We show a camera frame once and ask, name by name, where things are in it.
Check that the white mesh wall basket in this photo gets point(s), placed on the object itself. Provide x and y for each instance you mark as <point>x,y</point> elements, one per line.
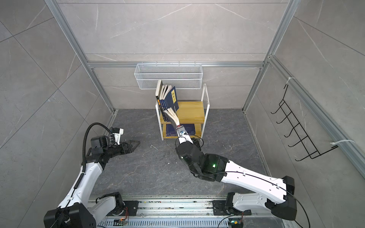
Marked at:
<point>179,75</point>

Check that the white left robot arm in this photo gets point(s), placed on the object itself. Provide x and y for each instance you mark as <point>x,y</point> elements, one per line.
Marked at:
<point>73,211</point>

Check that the white metal wooden shelf rack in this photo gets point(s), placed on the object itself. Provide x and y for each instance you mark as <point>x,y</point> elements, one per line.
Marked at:
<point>189,112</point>

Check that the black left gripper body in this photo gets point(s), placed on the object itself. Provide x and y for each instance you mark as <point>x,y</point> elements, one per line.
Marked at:
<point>121,150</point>

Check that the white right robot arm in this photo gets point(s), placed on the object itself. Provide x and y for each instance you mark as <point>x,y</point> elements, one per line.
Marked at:
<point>267,193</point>

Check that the navy book yin-yang cover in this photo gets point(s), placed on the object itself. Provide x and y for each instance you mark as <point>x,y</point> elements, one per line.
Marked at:
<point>166,96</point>

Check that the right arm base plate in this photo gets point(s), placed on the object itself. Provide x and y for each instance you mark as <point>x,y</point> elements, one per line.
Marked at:
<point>221,207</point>

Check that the black white-title book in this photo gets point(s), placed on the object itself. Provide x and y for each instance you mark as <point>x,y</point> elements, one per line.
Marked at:
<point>172,117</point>

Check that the blue book yellow label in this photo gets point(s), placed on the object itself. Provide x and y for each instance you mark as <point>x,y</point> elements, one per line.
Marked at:
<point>173,101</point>

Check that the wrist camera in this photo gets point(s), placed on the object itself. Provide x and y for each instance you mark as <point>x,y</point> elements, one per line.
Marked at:
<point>115,135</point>
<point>181,131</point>

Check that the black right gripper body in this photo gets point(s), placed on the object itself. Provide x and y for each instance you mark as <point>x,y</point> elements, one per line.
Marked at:
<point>195,171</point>

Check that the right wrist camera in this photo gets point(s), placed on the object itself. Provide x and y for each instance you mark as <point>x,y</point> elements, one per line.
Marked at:
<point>181,131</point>

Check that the navy yellow-label front book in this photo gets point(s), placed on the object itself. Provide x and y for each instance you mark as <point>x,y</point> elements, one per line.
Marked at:
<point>171,131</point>

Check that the dark book pages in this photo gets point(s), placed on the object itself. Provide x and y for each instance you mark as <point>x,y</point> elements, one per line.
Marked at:
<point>162,103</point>

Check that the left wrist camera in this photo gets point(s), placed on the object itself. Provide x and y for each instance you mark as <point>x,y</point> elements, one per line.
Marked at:
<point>115,135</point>

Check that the black yellow book on shelf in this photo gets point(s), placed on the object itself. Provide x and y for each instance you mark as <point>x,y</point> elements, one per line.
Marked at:
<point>159,89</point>

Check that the black wire hook rack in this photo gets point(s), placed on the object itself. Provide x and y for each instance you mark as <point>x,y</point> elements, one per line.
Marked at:
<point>298,129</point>

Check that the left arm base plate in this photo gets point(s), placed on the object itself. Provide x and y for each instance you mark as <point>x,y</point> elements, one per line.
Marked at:
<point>130,209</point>

